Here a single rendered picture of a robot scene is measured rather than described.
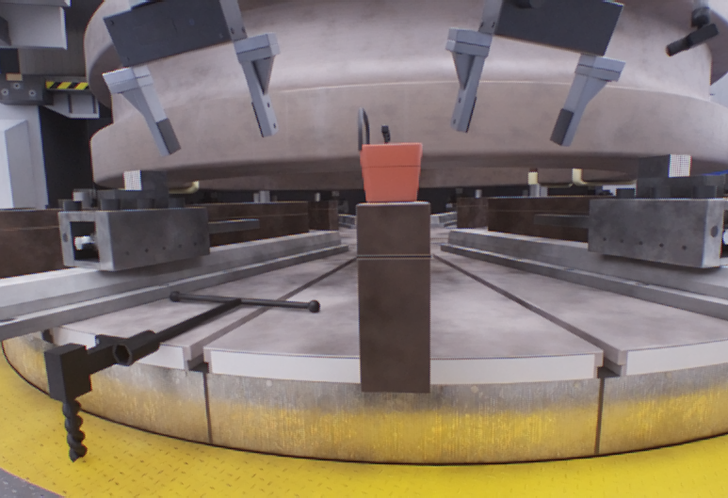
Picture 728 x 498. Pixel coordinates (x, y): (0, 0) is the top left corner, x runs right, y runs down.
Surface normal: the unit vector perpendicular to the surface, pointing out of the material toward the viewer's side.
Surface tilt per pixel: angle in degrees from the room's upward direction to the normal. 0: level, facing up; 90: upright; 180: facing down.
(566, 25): 113
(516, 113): 90
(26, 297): 71
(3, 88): 90
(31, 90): 90
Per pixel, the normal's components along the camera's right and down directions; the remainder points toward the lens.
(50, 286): 0.84, -0.28
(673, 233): -0.95, 0.06
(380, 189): -0.10, 0.25
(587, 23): 0.11, 0.51
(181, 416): -0.29, 0.13
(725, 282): -0.91, -0.25
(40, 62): 0.28, 0.11
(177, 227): 0.89, 0.04
